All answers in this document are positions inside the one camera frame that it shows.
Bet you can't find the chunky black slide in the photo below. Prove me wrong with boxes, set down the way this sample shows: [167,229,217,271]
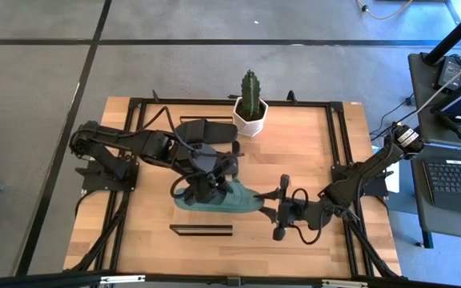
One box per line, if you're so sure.
[202,144,241,178]
[174,118,239,145]

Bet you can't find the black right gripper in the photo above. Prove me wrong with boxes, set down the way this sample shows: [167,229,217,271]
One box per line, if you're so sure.
[253,174,324,242]

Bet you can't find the wooden shelf black metal frame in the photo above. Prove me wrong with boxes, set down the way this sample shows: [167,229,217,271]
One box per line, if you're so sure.
[169,116,242,237]

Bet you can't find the black monitor cable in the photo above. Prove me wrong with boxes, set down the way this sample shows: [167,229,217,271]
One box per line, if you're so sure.
[432,110,461,150]

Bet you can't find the grey desk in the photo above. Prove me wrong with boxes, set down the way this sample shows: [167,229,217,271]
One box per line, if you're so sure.
[407,51,461,150]
[408,142,461,250]

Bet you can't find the yellow cable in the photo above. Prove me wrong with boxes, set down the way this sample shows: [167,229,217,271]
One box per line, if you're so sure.
[355,0,415,21]

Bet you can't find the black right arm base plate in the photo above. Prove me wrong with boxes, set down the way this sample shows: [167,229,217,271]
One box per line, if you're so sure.
[331,163,390,198]

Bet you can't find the white cable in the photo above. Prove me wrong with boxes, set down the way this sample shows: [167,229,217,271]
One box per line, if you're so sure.
[414,50,461,118]

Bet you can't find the black power adapter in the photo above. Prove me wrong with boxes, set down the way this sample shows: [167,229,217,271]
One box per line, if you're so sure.
[433,54,461,91]

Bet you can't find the white plant pot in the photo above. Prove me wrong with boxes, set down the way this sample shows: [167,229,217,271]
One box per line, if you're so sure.
[232,97,270,138]

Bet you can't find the black keyboard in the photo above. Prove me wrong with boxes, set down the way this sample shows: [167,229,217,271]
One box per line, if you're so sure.
[422,158,461,218]

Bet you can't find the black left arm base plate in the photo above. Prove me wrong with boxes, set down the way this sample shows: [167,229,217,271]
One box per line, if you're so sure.
[80,159,140,193]

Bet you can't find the silver bracket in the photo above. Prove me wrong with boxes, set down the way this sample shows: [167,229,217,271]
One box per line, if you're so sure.
[99,274,146,285]
[321,279,370,288]

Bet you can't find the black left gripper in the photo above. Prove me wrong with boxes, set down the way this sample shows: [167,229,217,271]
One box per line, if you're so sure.
[182,150,234,203]

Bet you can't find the black rig beam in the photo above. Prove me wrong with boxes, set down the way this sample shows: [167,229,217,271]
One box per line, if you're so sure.
[0,270,461,288]

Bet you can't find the black floor cables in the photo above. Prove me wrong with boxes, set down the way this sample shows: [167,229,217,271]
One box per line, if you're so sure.
[370,92,420,141]

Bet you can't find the green slide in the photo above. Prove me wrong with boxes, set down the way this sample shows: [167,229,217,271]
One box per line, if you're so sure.
[173,178,265,214]

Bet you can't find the black aluminium table frame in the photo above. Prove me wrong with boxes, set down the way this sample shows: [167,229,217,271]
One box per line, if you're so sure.
[62,95,403,281]

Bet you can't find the black cable bundle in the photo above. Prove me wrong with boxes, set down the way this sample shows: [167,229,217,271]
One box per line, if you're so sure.
[340,194,400,280]
[69,190,132,274]

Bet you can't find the green cactus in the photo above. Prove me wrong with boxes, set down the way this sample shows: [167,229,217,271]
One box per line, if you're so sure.
[240,70,262,121]

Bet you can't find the black pole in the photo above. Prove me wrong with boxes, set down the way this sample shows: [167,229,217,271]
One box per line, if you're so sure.
[423,0,461,66]

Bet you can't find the white paper sheet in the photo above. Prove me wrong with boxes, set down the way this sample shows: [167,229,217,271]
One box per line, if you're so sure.
[383,169,401,194]

